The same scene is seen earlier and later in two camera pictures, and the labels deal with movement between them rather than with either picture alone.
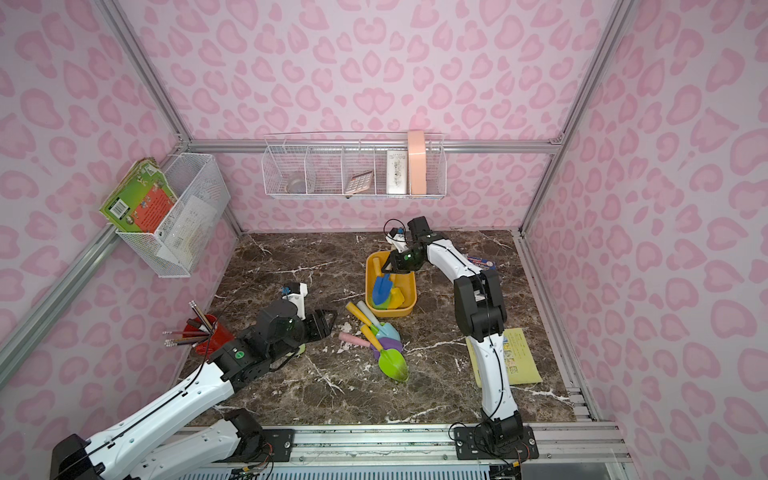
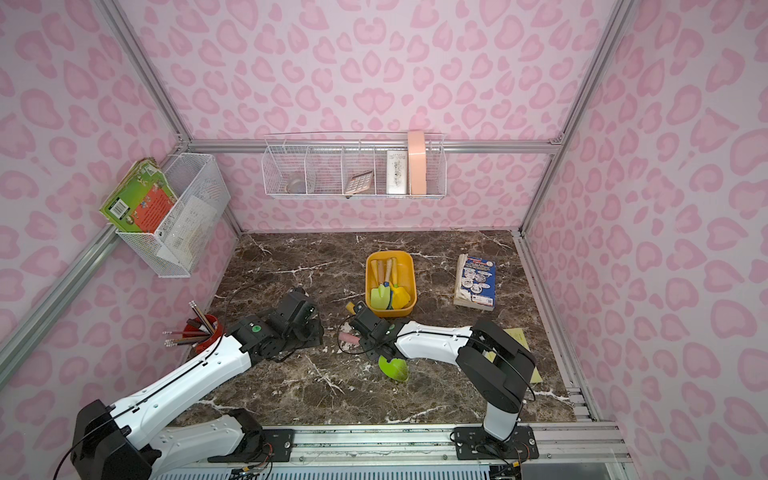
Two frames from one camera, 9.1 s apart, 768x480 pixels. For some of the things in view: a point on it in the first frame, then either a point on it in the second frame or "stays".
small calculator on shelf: (360, 182) stays
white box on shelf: (396, 172) stays
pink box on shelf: (417, 159) stays
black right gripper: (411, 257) -> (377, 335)
